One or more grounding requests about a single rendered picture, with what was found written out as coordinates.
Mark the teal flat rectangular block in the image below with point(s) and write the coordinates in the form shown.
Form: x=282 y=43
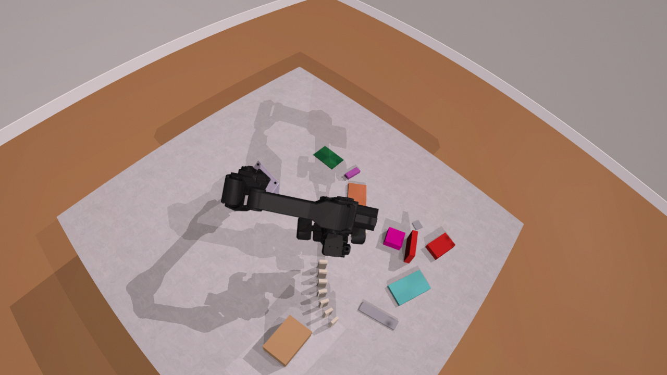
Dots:
x=409 y=287

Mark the red rectangular block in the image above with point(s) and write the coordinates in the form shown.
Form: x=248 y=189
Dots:
x=411 y=243
x=440 y=246

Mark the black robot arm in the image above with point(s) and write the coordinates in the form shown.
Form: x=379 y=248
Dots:
x=337 y=215

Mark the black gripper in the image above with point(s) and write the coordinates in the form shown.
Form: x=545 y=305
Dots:
x=305 y=227

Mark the purple rectangular block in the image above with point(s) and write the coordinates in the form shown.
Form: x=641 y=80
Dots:
x=352 y=173

